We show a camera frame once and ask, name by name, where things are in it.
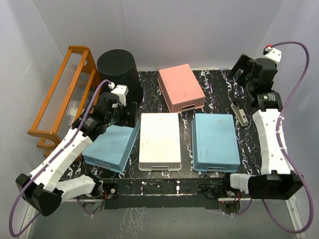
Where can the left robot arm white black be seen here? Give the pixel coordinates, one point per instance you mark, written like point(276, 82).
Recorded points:
point(42, 187)

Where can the orange wooden rack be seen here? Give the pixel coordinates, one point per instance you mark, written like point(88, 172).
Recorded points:
point(66, 99)

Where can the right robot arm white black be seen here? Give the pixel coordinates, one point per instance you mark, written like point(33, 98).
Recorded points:
point(278, 179)

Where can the black front mounting rail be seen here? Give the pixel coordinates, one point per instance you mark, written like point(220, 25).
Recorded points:
point(162, 193)

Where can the light blue perforated basket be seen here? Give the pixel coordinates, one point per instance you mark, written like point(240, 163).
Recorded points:
point(112, 149)

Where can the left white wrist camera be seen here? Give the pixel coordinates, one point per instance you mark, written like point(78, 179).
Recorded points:
point(121, 91)

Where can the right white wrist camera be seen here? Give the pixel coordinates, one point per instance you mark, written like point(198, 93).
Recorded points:
point(272, 53)

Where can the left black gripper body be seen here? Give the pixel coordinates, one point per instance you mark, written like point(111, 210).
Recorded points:
point(114, 119)

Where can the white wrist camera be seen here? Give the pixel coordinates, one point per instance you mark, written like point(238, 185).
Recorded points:
point(272, 53)
point(121, 91)

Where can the large black plastic bucket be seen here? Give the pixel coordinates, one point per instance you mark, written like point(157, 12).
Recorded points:
point(119, 66)

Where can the black stapler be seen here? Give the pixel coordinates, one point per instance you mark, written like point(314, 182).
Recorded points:
point(239, 112)

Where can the white perforated basket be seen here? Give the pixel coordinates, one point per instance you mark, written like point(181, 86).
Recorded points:
point(159, 142)

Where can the pink perforated basket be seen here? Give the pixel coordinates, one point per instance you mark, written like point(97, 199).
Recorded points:
point(180, 88)

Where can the dark blue perforated basket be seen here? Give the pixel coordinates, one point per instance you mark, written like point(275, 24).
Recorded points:
point(214, 143)

